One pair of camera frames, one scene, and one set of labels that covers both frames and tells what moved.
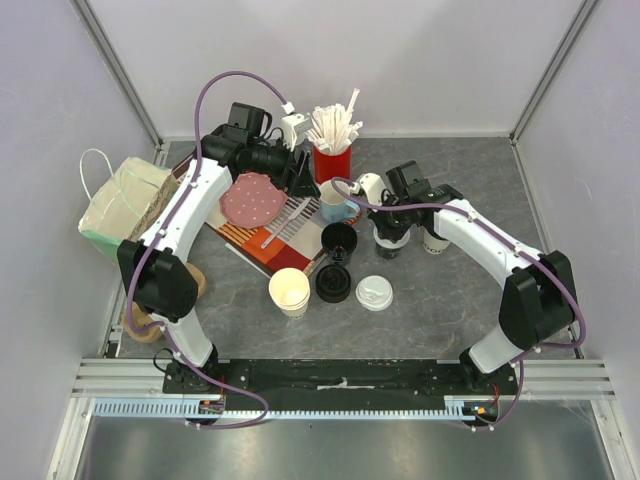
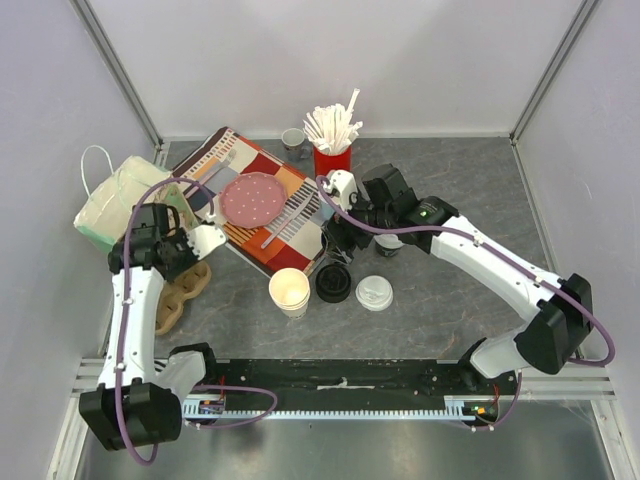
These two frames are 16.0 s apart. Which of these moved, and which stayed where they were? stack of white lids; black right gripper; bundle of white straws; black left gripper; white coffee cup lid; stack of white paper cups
Moved: black right gripper; black left gripper
Stayed: bundle of white straws; white coffee cup lid; stack of white paper cups; stack of white lids
